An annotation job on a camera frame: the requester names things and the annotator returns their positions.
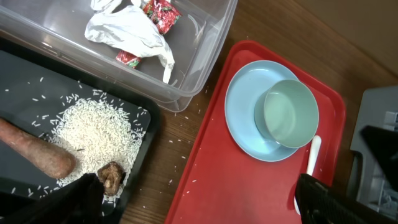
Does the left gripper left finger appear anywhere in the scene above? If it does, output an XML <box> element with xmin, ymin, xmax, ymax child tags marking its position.
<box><xmin>1</xmin><ymin>174</ymin><xmax>104</xmax><ymax>223</ymax></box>

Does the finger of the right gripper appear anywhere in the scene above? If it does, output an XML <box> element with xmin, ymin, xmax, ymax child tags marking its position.
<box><xmin>360</xmin><ymin>126</ymin><xmax>397</xmax><ymax>191</ymax></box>

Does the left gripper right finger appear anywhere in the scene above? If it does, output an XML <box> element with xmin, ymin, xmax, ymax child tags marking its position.
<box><xmin>295</xmin><ymin>174</ymin><xmax>397</xmax><ymax>224</ymax></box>

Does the brown mushroom piece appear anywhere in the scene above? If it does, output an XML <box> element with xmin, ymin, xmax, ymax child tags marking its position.
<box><xmin>97</xmin><ymin>161</ymin><xmax>126</xmax><ymax>196</ymax></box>

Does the white plastic spoon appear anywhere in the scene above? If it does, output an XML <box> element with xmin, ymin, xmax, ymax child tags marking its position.
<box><xmin>293</xmin><ymin>134</ymin><xmax>322</xmax><ymax>216</ymax></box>

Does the white rice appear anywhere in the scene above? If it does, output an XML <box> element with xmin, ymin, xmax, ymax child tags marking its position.
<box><xmin>33</xmin><ymin>98</ymin><xmax>144</xmax><ymax>198</ymax></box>

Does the light green bowl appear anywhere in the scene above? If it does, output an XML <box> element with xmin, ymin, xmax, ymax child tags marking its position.
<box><xmin>254</xmin><ymin>80</ymin><xmax>320</xmax><ymax>148</ymax></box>

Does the white napkin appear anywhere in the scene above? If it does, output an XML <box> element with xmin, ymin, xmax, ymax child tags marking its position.
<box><xmin>85</xmin><ymin>0</ymin><xmax>175</xmax><ymax>83</ymax></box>

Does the red snack wrapper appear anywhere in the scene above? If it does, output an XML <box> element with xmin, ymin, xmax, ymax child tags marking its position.
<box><xmin>116</xmin><ymin>0</ymin><xmax>182</xmax><ymax>68</ymax></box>

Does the grey dishwasher rack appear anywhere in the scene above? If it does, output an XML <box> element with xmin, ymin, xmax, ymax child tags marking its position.
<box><xmin>346</xmin><ymin>86</ymin><xmax>397</xmax><ymax>220</ymax></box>

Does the black food waste tray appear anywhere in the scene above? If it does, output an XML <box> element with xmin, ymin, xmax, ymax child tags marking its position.
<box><xmin>1</xmin><ymin>39</ymin><xmax>160</xmax><ymax>223</ymax></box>

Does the clear plastic waste bin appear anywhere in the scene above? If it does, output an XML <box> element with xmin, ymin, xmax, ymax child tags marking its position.
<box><xmin>1</xmin><ymin>0</ymin><xmax>237</xmax><ymax>112</ymax></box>

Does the red serving tray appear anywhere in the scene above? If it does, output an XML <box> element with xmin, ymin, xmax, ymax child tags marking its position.
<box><xmin>165</xmin><ymin>40</ymin><xmax>346</xmax><ymax>223</ymax></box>

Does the large light blue plate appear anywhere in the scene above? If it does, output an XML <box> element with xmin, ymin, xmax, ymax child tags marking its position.
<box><xmin>224</xmin><ymin>60</ymin><xmax>298</xmax><ymax>162</ymax></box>

